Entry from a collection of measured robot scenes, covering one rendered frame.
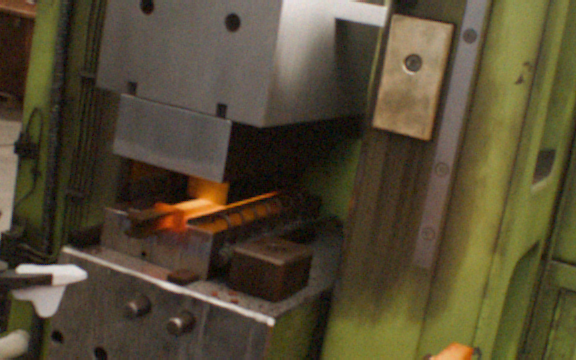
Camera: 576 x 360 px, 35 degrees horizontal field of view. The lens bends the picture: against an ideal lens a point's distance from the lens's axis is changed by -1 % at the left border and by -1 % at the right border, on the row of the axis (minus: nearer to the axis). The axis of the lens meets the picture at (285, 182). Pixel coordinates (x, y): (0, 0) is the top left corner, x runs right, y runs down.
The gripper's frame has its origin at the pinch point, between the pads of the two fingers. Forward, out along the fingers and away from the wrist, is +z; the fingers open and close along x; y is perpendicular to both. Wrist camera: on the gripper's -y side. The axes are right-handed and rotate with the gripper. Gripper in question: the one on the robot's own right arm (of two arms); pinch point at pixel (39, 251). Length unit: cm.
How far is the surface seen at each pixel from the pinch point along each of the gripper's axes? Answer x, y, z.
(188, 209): 1.2, -1.0, 33.4
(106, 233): -11.4, 6.0, 30.7
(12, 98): -455, 91, 516
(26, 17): -420, 18, 479
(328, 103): 13, -19, 54
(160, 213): 0.9, -1.4, 25.9
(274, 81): 12.5, -23.4, 32.1
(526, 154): 48, -20, 46
